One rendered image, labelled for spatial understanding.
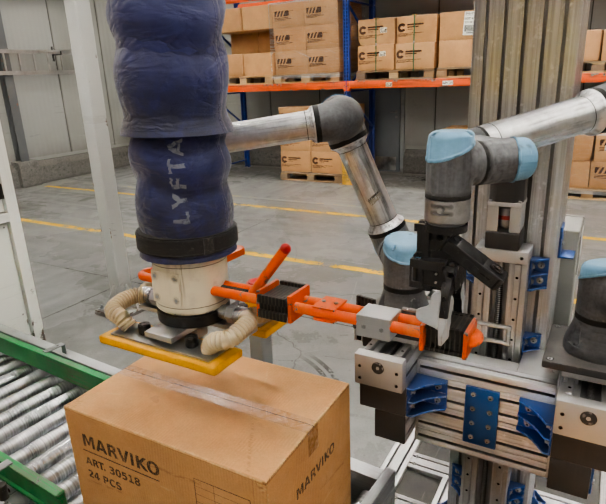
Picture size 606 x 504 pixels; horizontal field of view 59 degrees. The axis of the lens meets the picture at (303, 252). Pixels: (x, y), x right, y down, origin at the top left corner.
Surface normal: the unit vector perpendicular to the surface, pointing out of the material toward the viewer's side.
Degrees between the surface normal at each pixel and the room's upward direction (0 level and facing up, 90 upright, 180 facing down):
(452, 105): 90
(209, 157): 70
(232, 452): 0
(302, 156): 87
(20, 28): 90
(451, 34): 92
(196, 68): 75
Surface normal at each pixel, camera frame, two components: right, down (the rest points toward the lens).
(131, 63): -0.42, 0.03
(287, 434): -0.04, -0.95
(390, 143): -0.49, 0.29
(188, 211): 0.31, 0.01
